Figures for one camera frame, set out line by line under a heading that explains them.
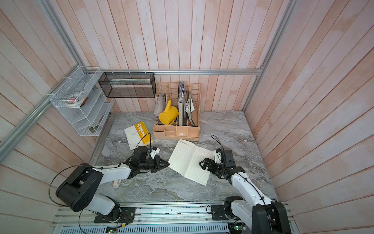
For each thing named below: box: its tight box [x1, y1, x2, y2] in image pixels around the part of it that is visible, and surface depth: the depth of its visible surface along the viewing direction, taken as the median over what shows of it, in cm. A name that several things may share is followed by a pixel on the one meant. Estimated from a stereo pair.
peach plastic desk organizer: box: [152, 81, 202, 142], surface depth 103 cm
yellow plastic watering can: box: [158, 99, 179, 126], surface depth 100 cm
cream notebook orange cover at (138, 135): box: [123, 121, 154, 151], surface depth 103 cm
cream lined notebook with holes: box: [168, 139, 215, 186], surface depth 92 cm
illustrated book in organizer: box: [184, 94, 197, 127], surface depth 100 cm
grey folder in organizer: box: [153, 93, 167, 117], surface depth 101 cm
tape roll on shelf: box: [64, 93, 86, 107], surface depth 75 cm
